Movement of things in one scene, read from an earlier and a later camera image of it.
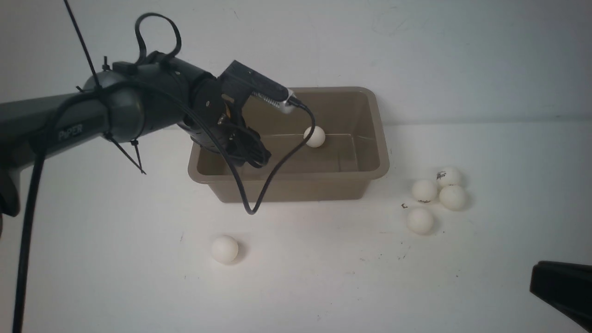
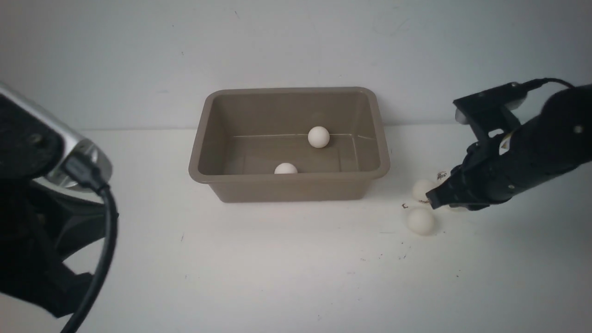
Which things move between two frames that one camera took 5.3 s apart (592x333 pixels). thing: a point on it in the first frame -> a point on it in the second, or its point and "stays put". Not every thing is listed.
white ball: [224, 249] -> [286, 168]
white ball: [423, 191] stays put
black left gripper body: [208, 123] -> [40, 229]
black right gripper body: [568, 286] -> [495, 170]
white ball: [420, 221] stays put
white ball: [449, 176] stays put
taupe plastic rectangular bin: [345, 148] stays put
